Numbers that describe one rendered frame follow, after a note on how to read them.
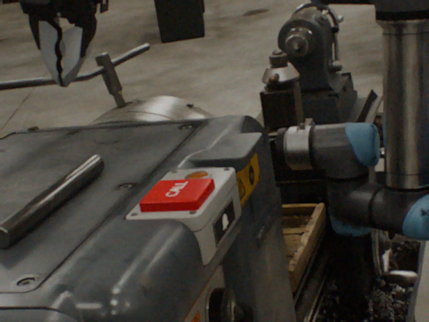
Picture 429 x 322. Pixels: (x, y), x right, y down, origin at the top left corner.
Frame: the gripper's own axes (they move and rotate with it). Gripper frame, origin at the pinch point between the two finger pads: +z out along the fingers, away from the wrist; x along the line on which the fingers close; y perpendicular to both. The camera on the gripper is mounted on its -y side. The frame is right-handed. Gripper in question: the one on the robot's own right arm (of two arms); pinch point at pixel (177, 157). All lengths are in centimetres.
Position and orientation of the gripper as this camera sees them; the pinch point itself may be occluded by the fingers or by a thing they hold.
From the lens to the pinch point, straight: 160.2
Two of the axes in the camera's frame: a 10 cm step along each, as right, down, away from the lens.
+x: -1.4, -9.4, -3.1
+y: 2.8, -3.4, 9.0
